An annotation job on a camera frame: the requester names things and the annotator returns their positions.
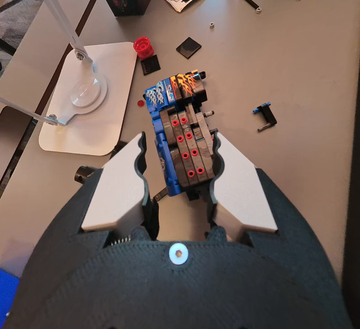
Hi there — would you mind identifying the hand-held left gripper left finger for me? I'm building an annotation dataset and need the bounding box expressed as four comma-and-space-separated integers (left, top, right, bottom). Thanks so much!
81, 131, 150, 232

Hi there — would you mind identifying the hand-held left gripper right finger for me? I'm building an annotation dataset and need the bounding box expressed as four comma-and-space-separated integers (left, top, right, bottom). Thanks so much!
209, 132, 279, 234

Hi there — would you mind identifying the blue and black toy car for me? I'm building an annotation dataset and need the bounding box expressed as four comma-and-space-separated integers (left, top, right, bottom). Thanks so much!
144, 69, 218, 203

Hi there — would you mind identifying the grey desk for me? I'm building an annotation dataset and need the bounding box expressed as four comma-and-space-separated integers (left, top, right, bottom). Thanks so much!
0, 0, 355, 293

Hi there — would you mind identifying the black and blue toy piece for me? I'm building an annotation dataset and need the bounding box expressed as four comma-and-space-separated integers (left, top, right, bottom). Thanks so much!
253, 102, 277, 132

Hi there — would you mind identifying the white metal book stand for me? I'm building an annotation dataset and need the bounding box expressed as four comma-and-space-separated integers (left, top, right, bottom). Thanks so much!
0, 0, 138, 156

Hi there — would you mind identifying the black studded square tile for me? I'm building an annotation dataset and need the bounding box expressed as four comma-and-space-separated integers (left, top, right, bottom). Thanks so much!
141, 54, 161, 76

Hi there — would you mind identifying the blue plastic object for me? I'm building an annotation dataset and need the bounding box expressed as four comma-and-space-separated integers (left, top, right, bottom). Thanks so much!
0, 268, 20, 317

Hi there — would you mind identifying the red toy wheel hub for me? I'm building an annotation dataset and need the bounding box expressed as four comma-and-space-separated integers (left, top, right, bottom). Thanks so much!
133, 37, 155, 59

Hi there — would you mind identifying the black smooth square tile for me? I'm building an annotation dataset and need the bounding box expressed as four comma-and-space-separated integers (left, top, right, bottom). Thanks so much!
176, 37, 202, 59

